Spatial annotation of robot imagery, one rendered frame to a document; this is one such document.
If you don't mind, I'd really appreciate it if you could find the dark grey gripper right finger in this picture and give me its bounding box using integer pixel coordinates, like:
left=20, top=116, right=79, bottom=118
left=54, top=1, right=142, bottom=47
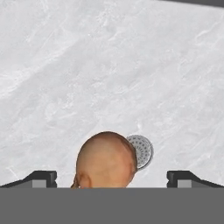
left=166, top=170, right=224, bottom=189

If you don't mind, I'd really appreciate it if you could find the round grey sink drain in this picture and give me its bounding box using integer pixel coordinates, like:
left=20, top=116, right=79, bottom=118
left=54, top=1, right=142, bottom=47
left=126, top=134, right=155, bottom=172

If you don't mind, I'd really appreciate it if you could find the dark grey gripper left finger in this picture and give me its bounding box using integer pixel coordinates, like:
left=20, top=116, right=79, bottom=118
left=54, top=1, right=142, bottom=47
left=0, top=170, right=58, bottom=189

